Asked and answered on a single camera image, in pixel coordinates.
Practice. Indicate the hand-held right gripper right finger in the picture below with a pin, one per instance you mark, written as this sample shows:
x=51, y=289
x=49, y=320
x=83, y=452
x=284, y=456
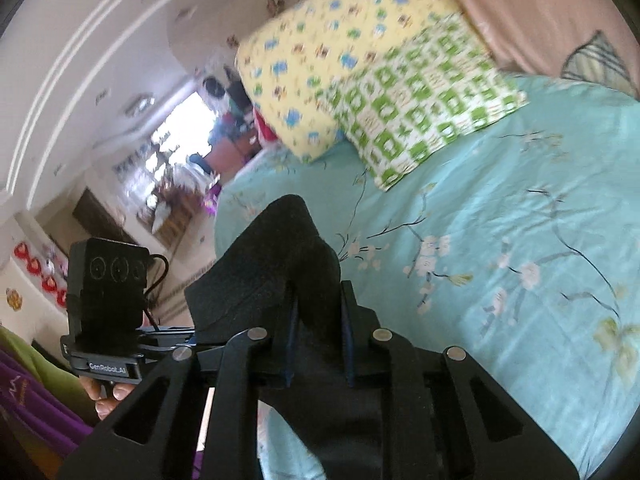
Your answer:
x=350, y=340

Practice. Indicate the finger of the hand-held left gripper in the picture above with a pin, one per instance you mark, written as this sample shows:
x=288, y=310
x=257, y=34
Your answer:
x=167, y=340

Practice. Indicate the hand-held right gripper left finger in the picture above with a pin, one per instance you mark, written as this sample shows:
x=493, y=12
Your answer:
x=291, y=355

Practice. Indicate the black pants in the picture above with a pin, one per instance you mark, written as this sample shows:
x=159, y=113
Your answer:
x=300, y=270

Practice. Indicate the person's left hand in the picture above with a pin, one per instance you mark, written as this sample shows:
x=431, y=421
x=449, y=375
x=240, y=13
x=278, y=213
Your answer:
x=107, y=397

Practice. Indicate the dark flat television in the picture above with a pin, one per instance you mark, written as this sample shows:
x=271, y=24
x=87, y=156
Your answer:
x=97, y=215

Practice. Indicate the person's purple green garment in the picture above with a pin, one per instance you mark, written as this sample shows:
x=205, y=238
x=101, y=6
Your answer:
x=35, y=395

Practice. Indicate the bright window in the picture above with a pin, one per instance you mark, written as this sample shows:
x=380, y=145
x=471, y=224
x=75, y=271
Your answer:
x=185, y=125

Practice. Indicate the teal floral bedsheet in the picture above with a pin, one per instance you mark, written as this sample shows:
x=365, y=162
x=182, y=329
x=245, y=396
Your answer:
x=500, y=210

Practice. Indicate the ceiling lamp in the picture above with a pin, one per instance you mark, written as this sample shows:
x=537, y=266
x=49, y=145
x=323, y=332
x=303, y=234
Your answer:
x=140, y=104

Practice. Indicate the green checked pillow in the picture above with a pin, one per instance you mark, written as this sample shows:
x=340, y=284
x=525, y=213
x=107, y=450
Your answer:
x=430, y=105

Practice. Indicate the yellow printed pillow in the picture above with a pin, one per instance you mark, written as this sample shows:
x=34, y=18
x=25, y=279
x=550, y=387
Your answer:
x=320, y=50

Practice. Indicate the pink quilt with plaid hearts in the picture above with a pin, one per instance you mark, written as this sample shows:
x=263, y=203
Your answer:
x=550, y=10

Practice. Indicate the red wall decorations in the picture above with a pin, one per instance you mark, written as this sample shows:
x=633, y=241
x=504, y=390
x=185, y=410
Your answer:
x=42, y=275

